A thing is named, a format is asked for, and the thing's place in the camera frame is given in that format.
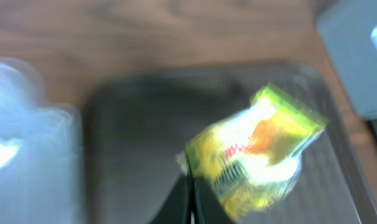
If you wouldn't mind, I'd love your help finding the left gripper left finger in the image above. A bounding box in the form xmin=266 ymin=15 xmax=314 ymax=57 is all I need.
xmin=150 ymin=175 xmax=193 ymax=224

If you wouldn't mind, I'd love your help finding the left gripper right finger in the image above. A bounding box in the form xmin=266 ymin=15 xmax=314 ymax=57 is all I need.
xmin=193 ymin=178 xmax=235 ymax=224

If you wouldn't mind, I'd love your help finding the yellow snack wrapper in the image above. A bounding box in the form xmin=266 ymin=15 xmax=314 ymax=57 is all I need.
xmin=176 ymin=83 xmax=328 ymax=221

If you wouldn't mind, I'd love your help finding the white tissue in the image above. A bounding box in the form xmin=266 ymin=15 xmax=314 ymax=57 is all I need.
xmin=0 ymin=138 xmax=23 ymax=169

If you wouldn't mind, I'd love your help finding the grey dishwasher rack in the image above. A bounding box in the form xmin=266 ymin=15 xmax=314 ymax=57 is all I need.
xmin=317 ymin=0 xmax=377 ymax=120

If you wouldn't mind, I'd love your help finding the brown serving tray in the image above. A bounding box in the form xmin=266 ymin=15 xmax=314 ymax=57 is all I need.
xmin=83 ymin=61 xmax=377 ymax=223

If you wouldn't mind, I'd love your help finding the clear plastic bin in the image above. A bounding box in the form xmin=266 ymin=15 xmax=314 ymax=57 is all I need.
xmin=0 ymin=58 xmax=87 ymax=224

